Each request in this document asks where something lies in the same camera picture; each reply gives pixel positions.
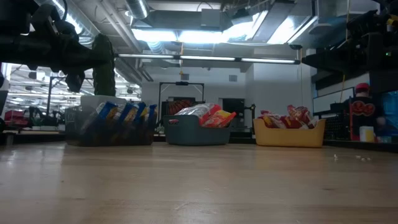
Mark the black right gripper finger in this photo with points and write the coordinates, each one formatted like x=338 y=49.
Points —
x=320 y=62

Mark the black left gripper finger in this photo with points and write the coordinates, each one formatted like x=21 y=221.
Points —
x=98 y=59

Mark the red beef ramen package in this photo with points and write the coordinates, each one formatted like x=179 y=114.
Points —
x=266 y=112
x=293 y=125
x=300 y=115
x=270 y=122

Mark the orange chicken ramen package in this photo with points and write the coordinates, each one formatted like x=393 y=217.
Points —
x=219 y=119
x=196 y=109

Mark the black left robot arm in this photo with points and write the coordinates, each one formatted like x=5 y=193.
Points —
x=15 y=49

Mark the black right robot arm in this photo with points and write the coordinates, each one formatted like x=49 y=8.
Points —
x=379 y=40

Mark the red cap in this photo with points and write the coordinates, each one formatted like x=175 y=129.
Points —
x=362 y=87

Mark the black ceiling box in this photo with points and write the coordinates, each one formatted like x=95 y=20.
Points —
x=295 y=46

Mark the person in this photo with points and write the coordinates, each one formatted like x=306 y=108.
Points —
x=363 y=112

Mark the black perforated crate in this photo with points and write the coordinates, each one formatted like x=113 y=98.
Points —
x=337 y=127

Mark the white canister yellow label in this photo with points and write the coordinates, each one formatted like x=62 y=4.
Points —
x=367 y=134

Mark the translucent grey plastic bin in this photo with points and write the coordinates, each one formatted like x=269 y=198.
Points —
x=109 y=133

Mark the yellow plastic bin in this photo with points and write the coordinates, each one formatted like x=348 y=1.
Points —
x=289 y=137

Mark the red box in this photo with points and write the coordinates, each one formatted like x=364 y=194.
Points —
x=14 y=116

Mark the black stand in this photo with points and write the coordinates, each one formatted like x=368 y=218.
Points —
x=250 y=115

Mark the red striped object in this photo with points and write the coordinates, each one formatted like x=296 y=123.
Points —
x=180 y=107

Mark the long ceiling light fixture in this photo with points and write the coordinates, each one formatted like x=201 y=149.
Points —
x=217 y=58

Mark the blue-grey plastic bin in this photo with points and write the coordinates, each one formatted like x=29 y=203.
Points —
x=196 y=133

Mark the white wall board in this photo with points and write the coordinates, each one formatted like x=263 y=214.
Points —
x=332 y=101

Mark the black station frame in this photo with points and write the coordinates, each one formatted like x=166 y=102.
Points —
x=49 y=99

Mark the silver round air duct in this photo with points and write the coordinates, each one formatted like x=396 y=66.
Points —
x=136 y=7

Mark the black camera rig frame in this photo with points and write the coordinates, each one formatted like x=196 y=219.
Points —
x=182 y=83

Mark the grey wall vent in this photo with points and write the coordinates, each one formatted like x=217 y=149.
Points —
x=233 y=78
x=184 y=76

